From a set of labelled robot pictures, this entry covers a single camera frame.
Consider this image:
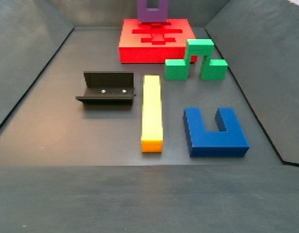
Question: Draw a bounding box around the red board with slots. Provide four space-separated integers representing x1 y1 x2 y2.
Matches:
118 18 197 64

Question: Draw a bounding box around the green arch block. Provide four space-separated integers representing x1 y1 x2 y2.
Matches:
164 39 229 80

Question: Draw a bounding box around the blue U block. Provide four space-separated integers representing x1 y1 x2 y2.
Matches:
183 107 250 157

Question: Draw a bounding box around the yellow long bar block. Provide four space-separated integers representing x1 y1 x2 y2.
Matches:
142 75 163 153

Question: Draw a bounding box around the black angle fixture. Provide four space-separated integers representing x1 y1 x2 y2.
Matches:
75 71 135 106

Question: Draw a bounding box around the purple U block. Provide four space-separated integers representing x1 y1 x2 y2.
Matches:
138 0 170 23

